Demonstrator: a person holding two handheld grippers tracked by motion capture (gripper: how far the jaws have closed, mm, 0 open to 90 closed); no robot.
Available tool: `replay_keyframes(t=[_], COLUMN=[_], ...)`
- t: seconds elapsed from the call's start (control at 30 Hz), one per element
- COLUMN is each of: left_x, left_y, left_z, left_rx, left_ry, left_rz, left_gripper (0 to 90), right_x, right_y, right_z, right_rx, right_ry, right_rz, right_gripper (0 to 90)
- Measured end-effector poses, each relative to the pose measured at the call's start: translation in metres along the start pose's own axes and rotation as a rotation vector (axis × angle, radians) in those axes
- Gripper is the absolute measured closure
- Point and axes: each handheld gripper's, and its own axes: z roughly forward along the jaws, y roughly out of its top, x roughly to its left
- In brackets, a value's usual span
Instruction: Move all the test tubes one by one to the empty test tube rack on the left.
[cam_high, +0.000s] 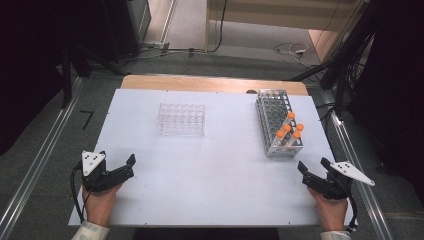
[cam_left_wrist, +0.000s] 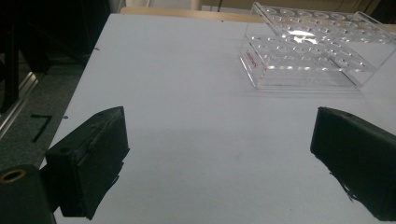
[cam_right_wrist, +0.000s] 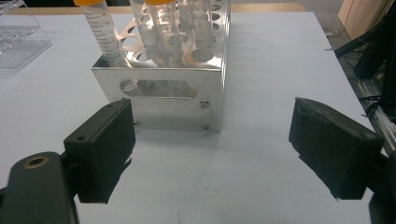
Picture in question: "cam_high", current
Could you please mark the metal tube rack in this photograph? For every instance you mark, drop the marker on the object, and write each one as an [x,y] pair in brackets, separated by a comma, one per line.
[263,116]

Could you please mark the dark curtain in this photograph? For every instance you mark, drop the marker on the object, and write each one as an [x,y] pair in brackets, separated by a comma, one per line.
[396,83]
[30,66]

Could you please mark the orange-capped clear tube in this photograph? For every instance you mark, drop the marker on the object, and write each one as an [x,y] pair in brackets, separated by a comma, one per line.
[300,127]
[287,127]
[291,115]
[280,133]
[296,134]

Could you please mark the person's left hand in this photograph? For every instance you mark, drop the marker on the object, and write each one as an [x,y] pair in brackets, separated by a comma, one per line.
[98,206]

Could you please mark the wooden table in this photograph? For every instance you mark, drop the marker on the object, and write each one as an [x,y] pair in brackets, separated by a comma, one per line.
[200,83]

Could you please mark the clear acrylic tube rack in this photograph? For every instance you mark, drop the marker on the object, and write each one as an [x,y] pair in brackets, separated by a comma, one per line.
[181,131]

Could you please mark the person's right hand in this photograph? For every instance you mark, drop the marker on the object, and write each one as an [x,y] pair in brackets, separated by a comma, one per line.
[333,213]

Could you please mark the black metal stand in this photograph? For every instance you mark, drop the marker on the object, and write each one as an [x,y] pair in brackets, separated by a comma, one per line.
[66,76]

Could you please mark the dark table grommet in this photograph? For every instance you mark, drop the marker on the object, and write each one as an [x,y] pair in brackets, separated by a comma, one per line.
[251,91]

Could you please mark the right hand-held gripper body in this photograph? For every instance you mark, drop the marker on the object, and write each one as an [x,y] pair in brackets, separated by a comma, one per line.
[333,188]

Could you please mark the light wooden panel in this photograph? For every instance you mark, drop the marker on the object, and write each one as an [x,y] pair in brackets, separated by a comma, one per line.
[321,43]

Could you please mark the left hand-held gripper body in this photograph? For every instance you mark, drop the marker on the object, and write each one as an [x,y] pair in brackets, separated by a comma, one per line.
[96,180]

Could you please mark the metal floor track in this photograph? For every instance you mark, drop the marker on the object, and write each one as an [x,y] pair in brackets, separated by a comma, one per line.
[168,20]

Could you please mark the black tripod stand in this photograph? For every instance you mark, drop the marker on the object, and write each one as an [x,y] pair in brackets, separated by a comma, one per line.
[340,60]

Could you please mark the beige wooden furniture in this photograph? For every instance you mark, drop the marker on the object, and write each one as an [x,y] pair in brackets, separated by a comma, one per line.
[283,13]

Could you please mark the black cabinet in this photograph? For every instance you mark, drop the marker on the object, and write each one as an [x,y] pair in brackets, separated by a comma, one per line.
[123,26]

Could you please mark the white work board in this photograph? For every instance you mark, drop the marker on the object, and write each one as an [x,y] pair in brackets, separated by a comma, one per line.
[216,186]

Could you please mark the metal floor rail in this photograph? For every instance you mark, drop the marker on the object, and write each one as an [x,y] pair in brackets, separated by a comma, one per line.
[40,160]
[353,173]

